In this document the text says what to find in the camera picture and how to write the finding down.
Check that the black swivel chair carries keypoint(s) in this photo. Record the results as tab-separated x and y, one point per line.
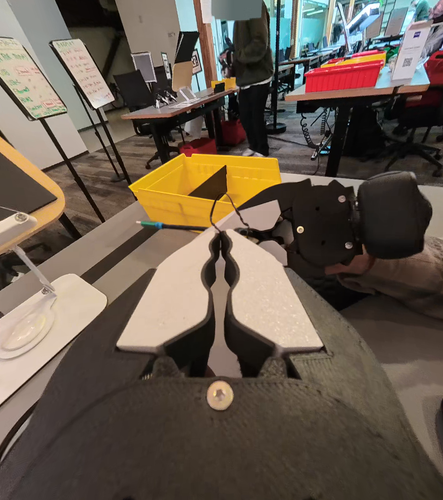
131	90

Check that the person's right hand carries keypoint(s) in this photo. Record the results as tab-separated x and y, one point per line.
350	267

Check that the black wood-edged board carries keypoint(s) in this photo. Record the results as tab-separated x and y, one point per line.
2	180

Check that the red floor bin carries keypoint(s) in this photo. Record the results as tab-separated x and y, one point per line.
198	147

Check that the black bin divider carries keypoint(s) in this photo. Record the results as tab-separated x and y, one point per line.
213	187

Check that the whiteboard on stand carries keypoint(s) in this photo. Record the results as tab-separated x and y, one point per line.
85	74

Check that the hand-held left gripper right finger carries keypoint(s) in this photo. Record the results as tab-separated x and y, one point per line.
280	312

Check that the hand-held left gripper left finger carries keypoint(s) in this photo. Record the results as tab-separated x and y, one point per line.
163	312

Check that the yellow plastic bin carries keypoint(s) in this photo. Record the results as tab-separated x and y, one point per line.
167	199

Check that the person's right forearm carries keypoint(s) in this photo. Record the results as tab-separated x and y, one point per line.
424	277

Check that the whiteboard with green notes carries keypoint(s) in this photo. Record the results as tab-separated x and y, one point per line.
22	78

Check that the white box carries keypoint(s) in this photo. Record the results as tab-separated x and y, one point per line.
411	51

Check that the red storage bins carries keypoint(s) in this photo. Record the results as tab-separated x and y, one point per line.
342	78

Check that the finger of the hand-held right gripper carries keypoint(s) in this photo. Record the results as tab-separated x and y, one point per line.
276	250
256	215

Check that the wooden desk with black legs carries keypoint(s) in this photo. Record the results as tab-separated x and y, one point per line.
174	109

